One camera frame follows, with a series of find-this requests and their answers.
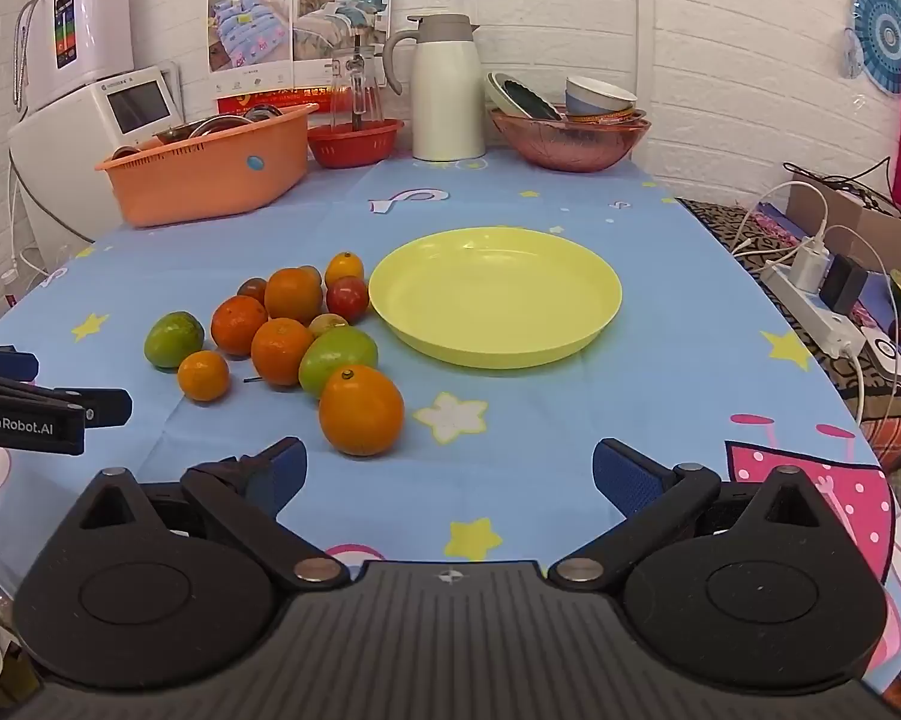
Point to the white round device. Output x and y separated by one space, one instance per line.
887 352

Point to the white shallow dish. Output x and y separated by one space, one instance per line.
522 96

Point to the large green mango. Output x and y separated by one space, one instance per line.
339 354

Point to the white power strip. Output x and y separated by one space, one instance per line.
825 322

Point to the small green mango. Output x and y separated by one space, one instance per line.
174 340

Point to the clear glass pitcher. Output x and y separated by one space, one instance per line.
345 90

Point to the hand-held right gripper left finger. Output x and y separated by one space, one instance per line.
289 465

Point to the pink glass bowl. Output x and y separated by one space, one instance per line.
570 146

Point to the blue star-print tablecloth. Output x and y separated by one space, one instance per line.
645 405

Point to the white wall pipe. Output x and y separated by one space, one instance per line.
636 30

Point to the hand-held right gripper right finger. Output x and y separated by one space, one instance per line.
623 476

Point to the white thermos jug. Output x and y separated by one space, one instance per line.
447 97

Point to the white charger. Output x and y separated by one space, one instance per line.
810 262

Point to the yellow plastic plate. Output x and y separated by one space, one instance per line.
495 292

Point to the white countertop appliance with screen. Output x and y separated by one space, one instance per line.
60 142

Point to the brown longan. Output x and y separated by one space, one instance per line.
328 323
314 273

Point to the large navel orange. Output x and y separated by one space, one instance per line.
360 412

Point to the dark brown plum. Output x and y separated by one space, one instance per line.
251 289

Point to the red plastic colander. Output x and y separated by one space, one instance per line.
353 146

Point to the white water purifier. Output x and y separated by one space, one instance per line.
98 22

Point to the cardboard box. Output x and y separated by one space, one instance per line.
855 229

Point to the black power adapter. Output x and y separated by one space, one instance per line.
844 283

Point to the oval yellow-orange citrus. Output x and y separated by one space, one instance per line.
344 268

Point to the patterned rim bowl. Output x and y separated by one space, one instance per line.
615 117

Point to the steel bowl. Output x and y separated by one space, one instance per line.
210 127

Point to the small orange tangerine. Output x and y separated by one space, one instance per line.
203 376

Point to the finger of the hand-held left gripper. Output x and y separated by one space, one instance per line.
8 366
105 406

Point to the leopard pattern cloth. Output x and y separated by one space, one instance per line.
720 221

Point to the wall poster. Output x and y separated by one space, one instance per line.
330 7

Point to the blue paper fan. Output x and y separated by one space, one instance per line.
882 30

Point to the orange plastic basket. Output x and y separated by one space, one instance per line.
203 180

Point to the white bowl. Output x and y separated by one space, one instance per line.
600 90

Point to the steel dish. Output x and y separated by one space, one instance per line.
264 112

